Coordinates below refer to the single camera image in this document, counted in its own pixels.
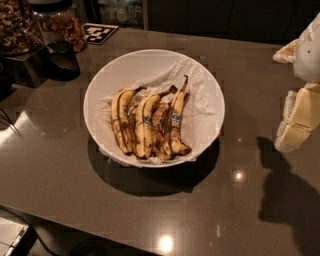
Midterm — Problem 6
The box on floor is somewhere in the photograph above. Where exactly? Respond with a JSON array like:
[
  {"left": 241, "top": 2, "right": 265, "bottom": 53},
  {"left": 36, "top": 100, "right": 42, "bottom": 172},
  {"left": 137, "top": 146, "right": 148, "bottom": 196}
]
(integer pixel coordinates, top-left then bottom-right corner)
[{"left": 0, "top": 217, "right": 37, "bottom": 256}]

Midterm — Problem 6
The white round bowl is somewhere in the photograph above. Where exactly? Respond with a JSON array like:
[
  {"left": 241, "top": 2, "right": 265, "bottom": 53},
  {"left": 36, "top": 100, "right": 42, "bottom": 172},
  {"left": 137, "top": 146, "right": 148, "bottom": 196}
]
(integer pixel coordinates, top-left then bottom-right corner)
[{"left": 83, "top": 49, "right": 226, "bottom": 169}]

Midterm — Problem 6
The glass jar of snacks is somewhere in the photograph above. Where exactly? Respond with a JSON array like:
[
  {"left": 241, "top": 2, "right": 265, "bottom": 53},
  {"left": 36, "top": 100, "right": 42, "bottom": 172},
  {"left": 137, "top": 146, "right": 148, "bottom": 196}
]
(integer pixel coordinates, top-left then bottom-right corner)
[{"left": 29, "top": 0, "right": 86, "bottom": 53}]

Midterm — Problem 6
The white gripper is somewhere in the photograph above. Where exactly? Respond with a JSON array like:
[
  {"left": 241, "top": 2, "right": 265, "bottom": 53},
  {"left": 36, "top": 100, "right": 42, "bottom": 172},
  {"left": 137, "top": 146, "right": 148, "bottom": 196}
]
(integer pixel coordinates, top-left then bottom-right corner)
[{"left": 273, "top": 13, "right": 320, "bottom": 153}]

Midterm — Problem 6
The dark metal stand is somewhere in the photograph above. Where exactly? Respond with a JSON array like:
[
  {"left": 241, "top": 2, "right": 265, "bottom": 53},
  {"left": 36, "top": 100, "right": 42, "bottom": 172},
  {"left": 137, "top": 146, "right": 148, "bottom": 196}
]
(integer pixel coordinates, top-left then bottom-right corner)
[{"left": 0, "top": 44, "right": 51, "bottom": 89}]

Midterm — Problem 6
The glass jar of cashews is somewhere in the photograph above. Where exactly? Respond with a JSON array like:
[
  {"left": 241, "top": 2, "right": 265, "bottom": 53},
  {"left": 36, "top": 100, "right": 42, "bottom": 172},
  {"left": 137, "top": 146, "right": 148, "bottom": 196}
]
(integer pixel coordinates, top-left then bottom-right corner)
[{"left": 0, "top": 0, "right": 42, "bottom": 56}]

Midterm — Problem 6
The black and white marker tag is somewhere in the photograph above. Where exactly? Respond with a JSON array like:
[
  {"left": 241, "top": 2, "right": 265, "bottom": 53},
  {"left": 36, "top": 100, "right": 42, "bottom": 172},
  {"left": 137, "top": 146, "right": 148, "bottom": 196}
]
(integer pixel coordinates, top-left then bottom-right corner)
[{"left": 83, "top": 23, "right": 118, "bottom": 45}]

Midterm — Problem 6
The black scoop with handle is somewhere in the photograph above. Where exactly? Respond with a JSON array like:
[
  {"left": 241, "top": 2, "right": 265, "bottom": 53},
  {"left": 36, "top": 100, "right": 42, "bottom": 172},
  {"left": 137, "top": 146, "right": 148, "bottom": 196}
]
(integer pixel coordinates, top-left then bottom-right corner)
[{"left": 20, "top": 27, "right": 81, "bottom": 82}]

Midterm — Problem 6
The white paper bowl liner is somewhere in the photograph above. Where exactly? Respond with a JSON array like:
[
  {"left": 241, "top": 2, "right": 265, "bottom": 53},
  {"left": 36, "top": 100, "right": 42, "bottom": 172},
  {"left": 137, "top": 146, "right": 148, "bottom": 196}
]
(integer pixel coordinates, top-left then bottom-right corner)
[{"left": 94, "top": 57, "right": 219, "bottom": 166}]

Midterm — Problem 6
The spotted yellow banana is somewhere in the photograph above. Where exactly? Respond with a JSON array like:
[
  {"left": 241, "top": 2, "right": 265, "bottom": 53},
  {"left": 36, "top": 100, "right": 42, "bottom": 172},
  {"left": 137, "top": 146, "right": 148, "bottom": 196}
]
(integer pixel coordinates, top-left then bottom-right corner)
[
  {"left": 135, "top": 85, "right": 177, "bottom": 159},
  {"left": 111, "top": 87, "right": 144, "bottom": 155},
  {"left": 168, "top": 75, "right": 191, "bottom": 159}
]

